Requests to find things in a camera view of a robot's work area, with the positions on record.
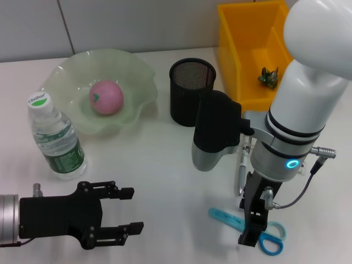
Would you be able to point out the pink peach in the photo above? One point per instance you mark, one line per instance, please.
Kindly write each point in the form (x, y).
(107, 97)

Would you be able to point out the black mesh pen holder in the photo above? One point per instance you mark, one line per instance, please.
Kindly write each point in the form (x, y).
(184, 101)

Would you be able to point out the green glass fruit plate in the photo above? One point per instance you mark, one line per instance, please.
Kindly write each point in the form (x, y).
(132, 82)

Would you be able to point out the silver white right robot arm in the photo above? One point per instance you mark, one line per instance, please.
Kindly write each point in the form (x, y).
(308, 96)

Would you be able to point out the clear water bottle green label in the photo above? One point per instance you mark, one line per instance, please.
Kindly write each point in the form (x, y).
(59, 143)

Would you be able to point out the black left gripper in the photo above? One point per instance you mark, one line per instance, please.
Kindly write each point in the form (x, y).
(55, 217)

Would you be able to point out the green plastic wrapper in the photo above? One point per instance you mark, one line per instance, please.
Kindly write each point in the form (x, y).
(269, 78)

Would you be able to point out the blue scissors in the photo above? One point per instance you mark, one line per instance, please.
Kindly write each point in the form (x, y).
(272, 242)

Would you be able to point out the yellow plastic bin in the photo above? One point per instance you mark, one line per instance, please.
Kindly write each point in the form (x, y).
(233, 55)

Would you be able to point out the silver pen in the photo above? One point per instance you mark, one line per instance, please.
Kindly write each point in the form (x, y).
(242, 170)

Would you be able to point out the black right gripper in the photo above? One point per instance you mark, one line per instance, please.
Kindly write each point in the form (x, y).
(254, 195)

